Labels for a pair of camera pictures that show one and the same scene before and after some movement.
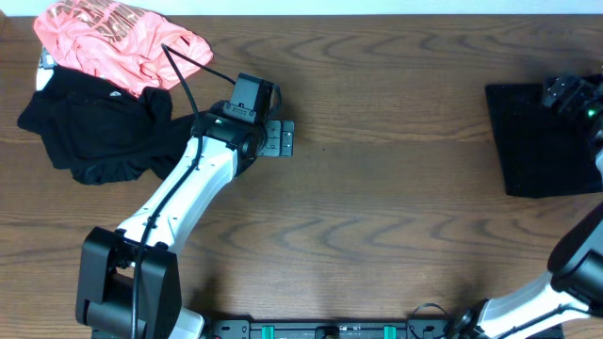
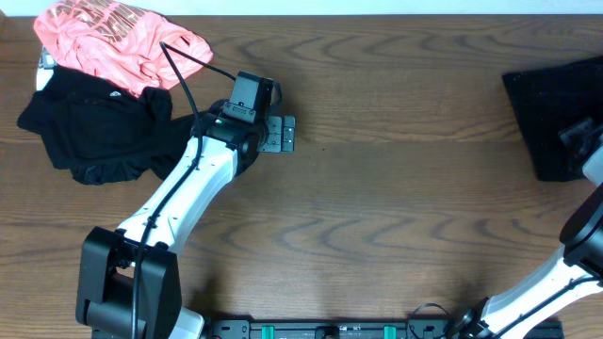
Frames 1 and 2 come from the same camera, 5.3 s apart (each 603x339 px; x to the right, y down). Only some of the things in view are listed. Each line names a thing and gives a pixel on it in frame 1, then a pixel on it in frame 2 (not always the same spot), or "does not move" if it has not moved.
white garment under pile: (45, 69) does not move
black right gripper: (582, 89) -> (569, 135)
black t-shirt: (103, 133) does not move
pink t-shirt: (120, 43) does not move
